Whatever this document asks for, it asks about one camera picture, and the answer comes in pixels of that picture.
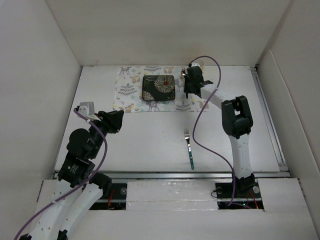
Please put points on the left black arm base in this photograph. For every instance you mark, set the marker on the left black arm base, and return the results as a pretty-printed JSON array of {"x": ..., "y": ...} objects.
[{"x": 114, "y": 195}]

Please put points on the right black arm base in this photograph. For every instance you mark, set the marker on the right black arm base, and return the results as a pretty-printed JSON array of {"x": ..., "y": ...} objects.
[{"x": 245, "y": 194}]

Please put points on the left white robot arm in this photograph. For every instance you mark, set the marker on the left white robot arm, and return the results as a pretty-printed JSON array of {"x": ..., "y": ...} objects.
[{"x": 79, "y": 182}]

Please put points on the floral animal print cloth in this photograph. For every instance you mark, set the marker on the floral animal print cloth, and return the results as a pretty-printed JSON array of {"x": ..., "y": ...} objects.
[{"x": 128, "y": 91}]

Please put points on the black floral square plate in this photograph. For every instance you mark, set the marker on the black floral square plate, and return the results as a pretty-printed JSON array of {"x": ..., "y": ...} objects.
[{"x": 159, "y": 88}]

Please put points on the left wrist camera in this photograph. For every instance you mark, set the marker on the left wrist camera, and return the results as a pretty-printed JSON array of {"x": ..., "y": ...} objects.
[{"x": 86, "y": 108}]

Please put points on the aluminium front rail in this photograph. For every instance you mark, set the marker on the aluminium front rail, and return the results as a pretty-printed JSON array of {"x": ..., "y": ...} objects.
[{"x": 188, "y": 175}]

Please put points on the spoon with teal handle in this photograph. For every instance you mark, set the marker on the spoon with teal handle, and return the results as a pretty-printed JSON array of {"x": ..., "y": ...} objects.
[{"x": 183, "y": 73}]

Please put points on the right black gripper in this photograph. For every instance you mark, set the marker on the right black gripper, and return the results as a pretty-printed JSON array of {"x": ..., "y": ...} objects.
[{"x": 186, "y": 90}]

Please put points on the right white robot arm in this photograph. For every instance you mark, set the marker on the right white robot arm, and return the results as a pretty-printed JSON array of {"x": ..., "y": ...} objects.
[{"x": 237, "y": 122}]

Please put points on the fork with teal handle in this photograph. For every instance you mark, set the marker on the fork with teal handle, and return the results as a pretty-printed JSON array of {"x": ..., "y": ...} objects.
[{"x": 187, "y": 139}]

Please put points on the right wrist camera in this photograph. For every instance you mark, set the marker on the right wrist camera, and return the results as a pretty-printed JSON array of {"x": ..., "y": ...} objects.
[{"x": 194, "y": 64}]

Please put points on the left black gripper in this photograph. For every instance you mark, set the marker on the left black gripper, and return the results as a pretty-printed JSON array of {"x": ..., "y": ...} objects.
[{"x": 112, "y": 119}]

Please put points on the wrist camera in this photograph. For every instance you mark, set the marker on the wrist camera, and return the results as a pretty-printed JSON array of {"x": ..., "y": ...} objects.
[
  {"x": 194, "y": 64},
  {"x": 86, "y": 108}
]

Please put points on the yellow mug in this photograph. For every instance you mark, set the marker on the yellow mug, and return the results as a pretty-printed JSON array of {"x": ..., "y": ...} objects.
[{"x": 202, "y": 64}]

